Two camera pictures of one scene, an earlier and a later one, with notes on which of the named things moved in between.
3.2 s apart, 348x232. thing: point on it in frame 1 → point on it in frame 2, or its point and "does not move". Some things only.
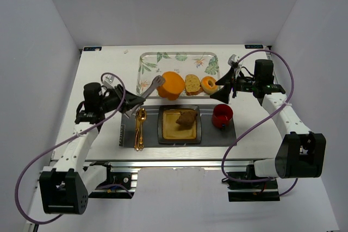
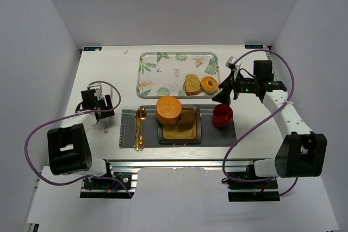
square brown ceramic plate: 168,131 does not move
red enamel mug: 222,116 does not move
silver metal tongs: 159,81 → 106,121
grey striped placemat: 211,136 does not move
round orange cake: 173,86 → 168,110
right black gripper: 234,84 does not move
